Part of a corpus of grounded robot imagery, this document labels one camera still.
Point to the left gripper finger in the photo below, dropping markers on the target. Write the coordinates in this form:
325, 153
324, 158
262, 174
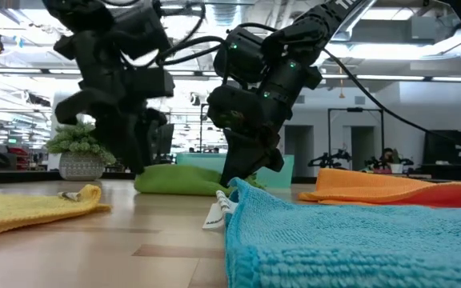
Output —
156, 120
126, 144

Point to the green microfiber towel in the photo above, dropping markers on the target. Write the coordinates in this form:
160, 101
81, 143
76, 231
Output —
174, 182

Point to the yellow microfiber towel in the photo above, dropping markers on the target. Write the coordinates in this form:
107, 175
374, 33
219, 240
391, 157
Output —
22, 212

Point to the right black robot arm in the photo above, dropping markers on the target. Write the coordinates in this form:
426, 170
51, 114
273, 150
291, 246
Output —
306, 36

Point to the teal translucent plastic basket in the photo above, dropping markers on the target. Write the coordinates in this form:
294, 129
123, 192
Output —
282, 174

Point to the orange microfiber towel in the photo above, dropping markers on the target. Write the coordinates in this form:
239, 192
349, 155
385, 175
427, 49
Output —
374, 186

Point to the blue microfiber towel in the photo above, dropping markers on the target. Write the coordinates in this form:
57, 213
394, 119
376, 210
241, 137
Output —
354, 248

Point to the black office monitor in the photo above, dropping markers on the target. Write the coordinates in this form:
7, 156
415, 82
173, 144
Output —
167, 140

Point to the green plant in patterned pot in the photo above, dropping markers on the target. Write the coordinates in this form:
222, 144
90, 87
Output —
79, 166

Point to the person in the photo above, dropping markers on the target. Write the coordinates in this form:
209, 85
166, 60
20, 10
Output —
387, 155

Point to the small plant in white pot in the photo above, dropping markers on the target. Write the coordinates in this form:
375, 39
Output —
396, 168

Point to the dark office desk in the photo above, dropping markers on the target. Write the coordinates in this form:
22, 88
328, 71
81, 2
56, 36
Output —
454, 172

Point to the large black display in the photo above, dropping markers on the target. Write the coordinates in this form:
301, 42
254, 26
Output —
454, 146

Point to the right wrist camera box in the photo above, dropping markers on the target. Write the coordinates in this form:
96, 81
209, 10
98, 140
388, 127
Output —
234, 108

